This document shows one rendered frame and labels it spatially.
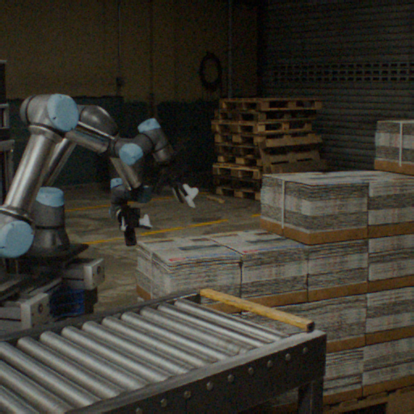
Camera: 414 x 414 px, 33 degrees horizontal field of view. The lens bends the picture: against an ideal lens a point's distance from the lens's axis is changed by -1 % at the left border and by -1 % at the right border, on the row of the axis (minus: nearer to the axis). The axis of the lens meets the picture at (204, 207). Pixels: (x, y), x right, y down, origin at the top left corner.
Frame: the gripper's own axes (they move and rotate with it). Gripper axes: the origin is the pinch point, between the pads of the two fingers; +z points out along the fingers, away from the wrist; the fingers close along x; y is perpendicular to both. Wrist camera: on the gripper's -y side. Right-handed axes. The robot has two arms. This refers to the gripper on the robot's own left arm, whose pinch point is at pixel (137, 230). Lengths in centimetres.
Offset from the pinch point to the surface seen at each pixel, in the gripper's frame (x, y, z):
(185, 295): -8, -5, 77
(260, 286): 35, -16, 43
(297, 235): 55, 0, 35
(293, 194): 55, 16, 31
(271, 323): 39, -31, 44
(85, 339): -45, -6, 104
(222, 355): -16, -6, 126
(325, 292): 64, -22, 42
